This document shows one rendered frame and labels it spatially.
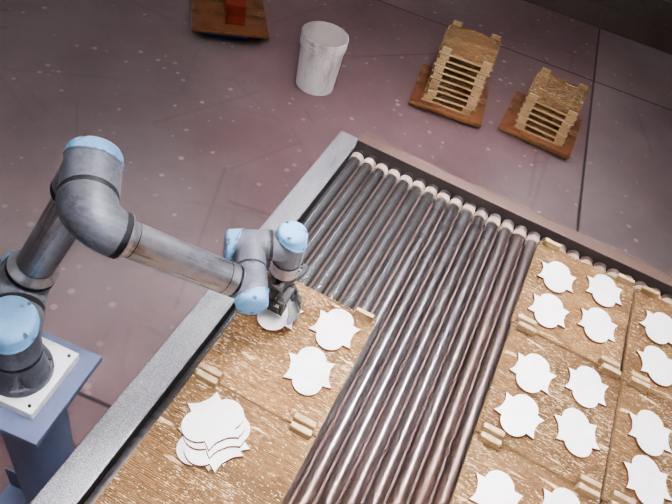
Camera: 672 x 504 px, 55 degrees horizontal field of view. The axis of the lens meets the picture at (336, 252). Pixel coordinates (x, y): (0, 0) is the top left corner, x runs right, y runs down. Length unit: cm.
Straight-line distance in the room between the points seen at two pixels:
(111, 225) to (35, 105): 276
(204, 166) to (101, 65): 105
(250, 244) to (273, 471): 53
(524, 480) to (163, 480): 88
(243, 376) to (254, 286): 35
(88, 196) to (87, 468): 65
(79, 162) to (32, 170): 226
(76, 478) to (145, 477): 15
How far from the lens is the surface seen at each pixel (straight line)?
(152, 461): 160
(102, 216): 128
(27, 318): 159
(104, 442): 165
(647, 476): 199
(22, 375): 169
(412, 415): 178
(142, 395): 170
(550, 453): 187
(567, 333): 214
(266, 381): 171
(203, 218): 334
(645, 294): 243
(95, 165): 134
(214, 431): 158
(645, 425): 207
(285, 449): 163
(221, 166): 364
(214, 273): 138
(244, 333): 178
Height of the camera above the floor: 240
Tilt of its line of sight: 46 degrees down
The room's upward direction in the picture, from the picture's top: 18 degrees clockwise
